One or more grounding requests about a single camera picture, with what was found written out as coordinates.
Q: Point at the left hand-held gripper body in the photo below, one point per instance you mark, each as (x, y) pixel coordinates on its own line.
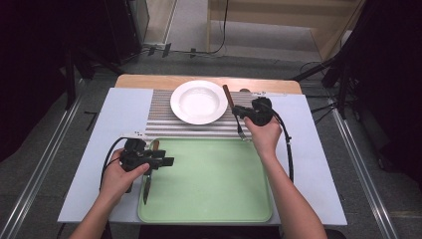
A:
(136, 156)

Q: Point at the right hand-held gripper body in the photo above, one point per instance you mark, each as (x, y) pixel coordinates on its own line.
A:
(260, 113)

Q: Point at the white deep plate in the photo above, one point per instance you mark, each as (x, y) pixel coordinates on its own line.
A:
(199, 103)

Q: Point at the light green plastic tray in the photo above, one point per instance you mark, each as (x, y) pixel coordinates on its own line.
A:
(212, 179)

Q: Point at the person's right hand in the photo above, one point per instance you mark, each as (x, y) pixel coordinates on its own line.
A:
(265, 137)

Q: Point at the person's left hand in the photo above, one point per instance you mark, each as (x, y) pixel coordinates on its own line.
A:
(116, 181)

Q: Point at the brown white striped placemat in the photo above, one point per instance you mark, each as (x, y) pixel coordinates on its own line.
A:
(159, 113)

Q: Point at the black metal stand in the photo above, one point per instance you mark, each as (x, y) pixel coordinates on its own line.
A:
(70, 76)
(341, 86)

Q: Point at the black cabinet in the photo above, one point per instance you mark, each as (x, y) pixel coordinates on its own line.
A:
(122, 26)

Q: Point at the metal floor rail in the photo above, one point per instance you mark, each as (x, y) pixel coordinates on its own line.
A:
(43, 166)
(365, 176)

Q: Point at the light wooden frame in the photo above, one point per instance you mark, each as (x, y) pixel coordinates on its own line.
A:
(331, 20)

